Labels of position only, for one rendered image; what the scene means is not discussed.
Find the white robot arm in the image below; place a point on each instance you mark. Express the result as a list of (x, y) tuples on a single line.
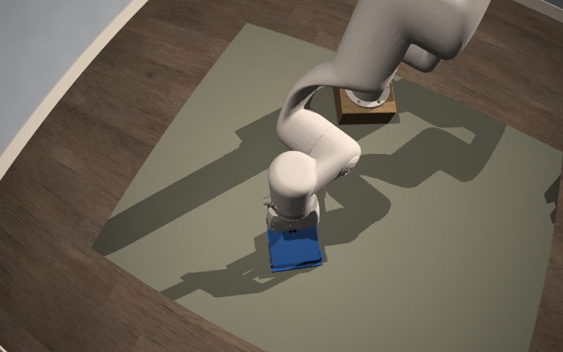
[(379, 36)]

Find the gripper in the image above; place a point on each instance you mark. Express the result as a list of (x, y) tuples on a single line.
[(278, 224)]

